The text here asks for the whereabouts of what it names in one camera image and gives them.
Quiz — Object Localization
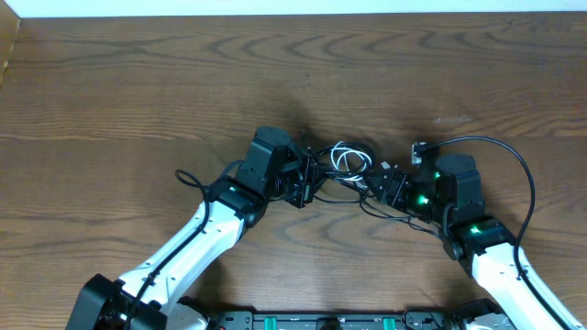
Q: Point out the black usb cable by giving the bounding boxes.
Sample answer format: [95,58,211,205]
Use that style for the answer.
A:
[300,130,449,242]

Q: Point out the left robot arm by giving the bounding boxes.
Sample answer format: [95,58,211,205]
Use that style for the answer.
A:
[67,126,326,329]

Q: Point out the left camera black cable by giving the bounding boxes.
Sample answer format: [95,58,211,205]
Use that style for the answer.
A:
[121,169,212,330]

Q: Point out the white usb cable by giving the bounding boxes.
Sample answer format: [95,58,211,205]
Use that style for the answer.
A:
[329,140,373,174]

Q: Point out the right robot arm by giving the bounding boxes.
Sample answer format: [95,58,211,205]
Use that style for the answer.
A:
[363,153,582,329]

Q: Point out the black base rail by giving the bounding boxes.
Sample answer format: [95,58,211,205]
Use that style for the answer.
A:
[166,298,516,330]

